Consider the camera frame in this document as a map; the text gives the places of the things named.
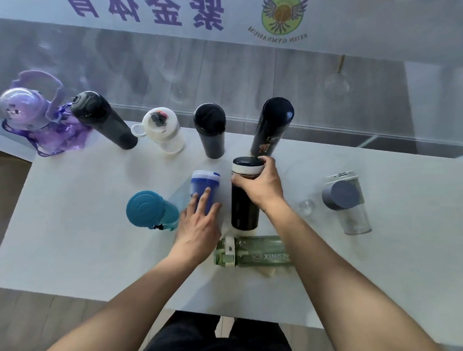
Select person's right hand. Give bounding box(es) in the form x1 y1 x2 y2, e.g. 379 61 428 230
230 154 287 215

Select person's left hand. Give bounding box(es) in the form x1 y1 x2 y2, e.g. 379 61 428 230
165 186 225 267

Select black steel-banded thermos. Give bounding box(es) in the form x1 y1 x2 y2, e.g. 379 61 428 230
227 155 269 232

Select blue translucent bottle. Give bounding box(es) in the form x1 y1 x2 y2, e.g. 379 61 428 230
187 168 223 217

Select teal lidded bottle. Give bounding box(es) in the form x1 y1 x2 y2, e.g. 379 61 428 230
125 189 181 234

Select tall black printed thermos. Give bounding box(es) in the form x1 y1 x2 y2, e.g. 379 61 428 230
247 96 298 159

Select green Xingzi bottle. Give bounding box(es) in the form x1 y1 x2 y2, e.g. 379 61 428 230
212 232 295 271

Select clear bottle grey lid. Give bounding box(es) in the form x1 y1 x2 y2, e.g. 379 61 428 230
296 178 364 217

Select black tumbler with flip lid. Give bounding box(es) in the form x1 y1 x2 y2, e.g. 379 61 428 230
192 102 229 161

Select clear bottle beige lid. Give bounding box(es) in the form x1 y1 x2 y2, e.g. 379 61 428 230
323 169 373 238

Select clear bottle white lid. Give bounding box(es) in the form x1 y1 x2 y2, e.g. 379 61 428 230
129 106 186 157

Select black bottle with strap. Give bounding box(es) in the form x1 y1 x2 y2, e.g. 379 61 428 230
69 88 139 153

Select purple cartoon kids bottle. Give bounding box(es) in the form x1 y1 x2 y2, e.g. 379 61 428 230
0 67 94 160

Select person's left forearm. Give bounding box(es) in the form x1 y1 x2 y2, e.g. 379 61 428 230
13 251 218 351

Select person's right forearm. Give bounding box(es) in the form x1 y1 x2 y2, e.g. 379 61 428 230
262 193 445 351

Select person's dark trousers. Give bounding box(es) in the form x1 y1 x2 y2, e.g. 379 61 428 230
126 304 297 351

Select white table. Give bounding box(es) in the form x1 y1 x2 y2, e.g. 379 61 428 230
0 105 463 351

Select frosted window banner strip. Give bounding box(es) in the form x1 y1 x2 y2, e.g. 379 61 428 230
0 0 463 87

